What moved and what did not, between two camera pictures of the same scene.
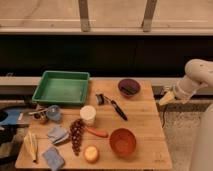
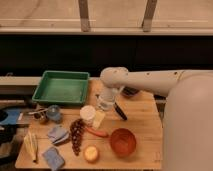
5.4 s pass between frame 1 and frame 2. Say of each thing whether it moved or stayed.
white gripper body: moved
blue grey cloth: stayed
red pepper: stayed
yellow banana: stayed
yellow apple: stayed
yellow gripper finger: moved
